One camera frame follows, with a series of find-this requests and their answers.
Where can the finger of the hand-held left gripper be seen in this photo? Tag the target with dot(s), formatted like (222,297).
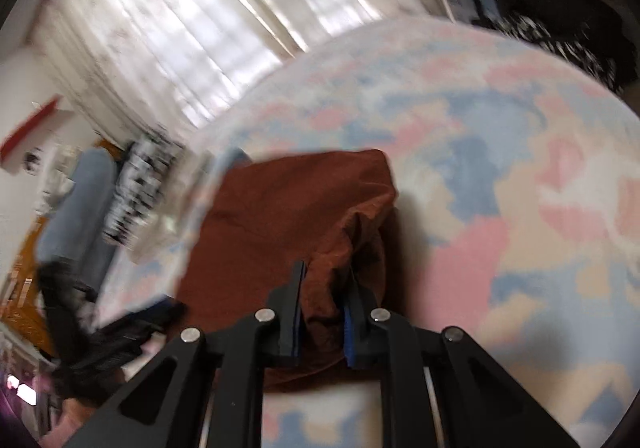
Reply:
(150,320)

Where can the rust red pants cream stripe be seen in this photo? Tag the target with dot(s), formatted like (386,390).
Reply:
(290,218)

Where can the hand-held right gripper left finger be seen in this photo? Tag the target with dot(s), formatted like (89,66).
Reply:
(298,308)

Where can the white crumpled cloth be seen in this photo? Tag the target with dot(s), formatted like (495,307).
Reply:
(56,183)

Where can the pastel patchwork bed blanket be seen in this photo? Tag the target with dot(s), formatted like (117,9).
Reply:
(500,188)

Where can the red wall shelf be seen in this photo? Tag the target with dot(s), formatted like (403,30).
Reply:
(27,128)

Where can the black and white patterned garment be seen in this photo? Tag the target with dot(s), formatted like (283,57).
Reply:
(140,183)

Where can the black white-dotted cloth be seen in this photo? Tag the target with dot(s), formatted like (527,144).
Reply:
(560,48)

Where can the white floral curtain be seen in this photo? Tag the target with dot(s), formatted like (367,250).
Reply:
(200,13)

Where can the dark wall sticker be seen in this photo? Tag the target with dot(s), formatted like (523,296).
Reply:
(32,161)

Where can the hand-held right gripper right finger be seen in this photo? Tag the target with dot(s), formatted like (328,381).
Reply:
(350,328)

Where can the orange wooden headboard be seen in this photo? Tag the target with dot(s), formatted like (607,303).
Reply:
(25,298)

